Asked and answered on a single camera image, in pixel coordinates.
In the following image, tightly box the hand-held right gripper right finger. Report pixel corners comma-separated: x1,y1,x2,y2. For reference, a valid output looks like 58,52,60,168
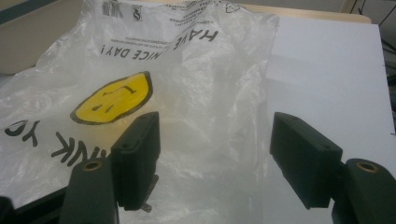
269,111,344,210

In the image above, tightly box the clear plastic bag yellow smiley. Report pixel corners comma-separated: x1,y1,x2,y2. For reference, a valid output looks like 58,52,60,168
0,0,280,224

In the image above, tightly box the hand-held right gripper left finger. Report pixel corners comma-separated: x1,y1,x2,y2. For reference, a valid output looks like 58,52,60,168
110,111,162,213

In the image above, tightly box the beige bin with grey rim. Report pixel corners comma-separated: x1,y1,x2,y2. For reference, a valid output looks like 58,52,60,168
0,0,84,76

